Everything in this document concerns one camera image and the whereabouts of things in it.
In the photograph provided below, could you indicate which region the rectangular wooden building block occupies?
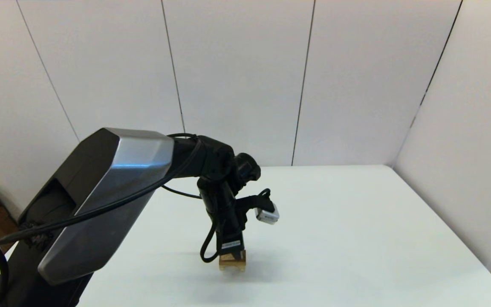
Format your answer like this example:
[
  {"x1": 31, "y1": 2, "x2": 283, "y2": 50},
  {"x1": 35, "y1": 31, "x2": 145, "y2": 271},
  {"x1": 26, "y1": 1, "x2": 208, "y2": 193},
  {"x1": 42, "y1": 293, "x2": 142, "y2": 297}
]
[{"x1": 219, "y1": 254, "x2": 247, "y2": 265}]

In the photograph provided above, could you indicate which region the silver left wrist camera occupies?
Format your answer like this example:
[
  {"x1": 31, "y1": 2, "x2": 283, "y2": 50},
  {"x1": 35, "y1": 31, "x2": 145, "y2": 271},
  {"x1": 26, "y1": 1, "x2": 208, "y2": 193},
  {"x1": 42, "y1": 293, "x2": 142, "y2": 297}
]
[{"x1": 254, "y1": 203, "x2": 280, "y2": 225}]

